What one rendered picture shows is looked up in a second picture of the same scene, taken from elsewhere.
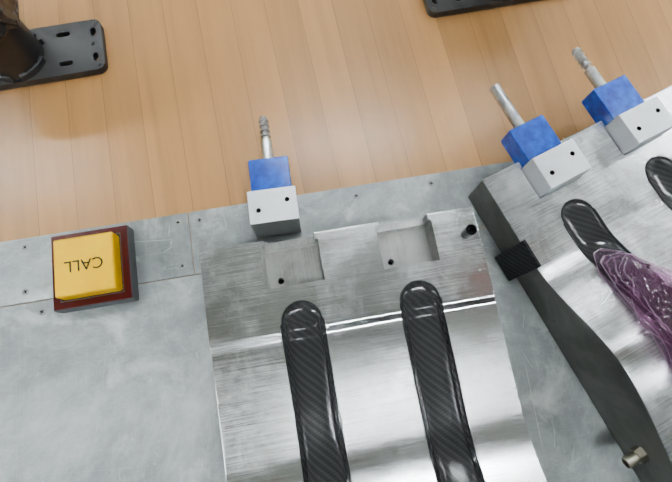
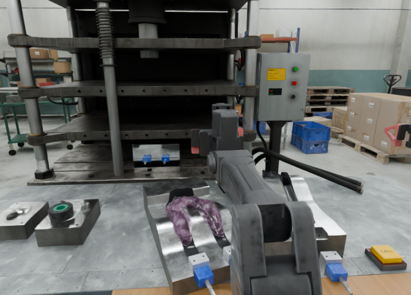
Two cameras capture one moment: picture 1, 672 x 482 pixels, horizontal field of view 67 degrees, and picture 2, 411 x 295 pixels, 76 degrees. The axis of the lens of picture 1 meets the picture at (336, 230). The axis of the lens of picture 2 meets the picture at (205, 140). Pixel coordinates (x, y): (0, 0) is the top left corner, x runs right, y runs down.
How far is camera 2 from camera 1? 89 cm
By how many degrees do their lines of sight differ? 89
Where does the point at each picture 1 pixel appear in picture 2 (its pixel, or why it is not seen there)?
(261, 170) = (340, 269)
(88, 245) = (389, 255)
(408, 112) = not seen: outside the picture
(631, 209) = (207, 246)
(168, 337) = (348, 245)
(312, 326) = not seen: hidden behind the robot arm
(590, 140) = (216, 264)
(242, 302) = (328, 224)
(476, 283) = not seen: hidden behind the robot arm
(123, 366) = (358, 240)
